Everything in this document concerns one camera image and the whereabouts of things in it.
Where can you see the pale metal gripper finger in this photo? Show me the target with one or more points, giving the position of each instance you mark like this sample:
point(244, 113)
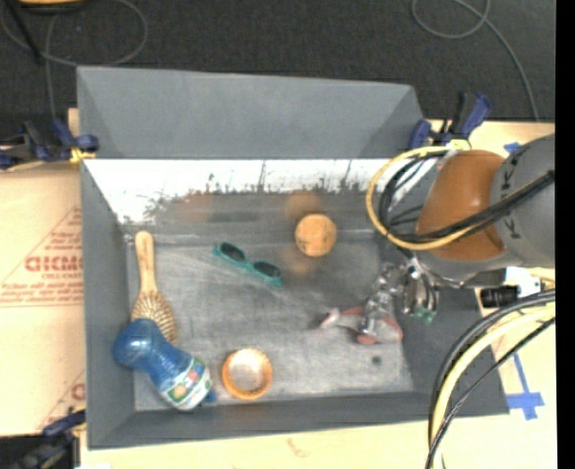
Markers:
point(368, 331)
point(379, 307)

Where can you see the brown cardboard board, red print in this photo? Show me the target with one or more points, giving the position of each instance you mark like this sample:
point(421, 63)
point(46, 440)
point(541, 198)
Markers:
point(33, 281)

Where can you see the wooden hairbrush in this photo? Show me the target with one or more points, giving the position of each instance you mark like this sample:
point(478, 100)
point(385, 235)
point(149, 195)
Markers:
point(151, 301)

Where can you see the orange bowl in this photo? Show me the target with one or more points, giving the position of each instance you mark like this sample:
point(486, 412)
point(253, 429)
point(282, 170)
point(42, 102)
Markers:
point(246, 374)

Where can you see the grey metal bin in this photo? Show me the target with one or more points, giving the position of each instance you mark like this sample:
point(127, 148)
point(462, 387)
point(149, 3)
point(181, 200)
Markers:
point(248, 320)

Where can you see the orange ball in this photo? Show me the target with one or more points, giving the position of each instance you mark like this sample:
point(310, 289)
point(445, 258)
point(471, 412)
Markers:
point(316, 235)

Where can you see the grey and red toy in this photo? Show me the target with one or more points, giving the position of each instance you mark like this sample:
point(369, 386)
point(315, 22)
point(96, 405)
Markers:
point(339, 316)

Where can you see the teal sunglasses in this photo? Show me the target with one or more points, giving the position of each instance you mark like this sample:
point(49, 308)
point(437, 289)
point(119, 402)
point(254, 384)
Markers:
point(248, 264)

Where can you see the black cylinder on white bracket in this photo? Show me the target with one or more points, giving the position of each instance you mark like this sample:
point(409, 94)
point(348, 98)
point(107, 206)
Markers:
point(502, 293)

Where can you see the blue plastic bottle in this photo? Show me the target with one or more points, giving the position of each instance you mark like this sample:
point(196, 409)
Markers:
point(160, 359)

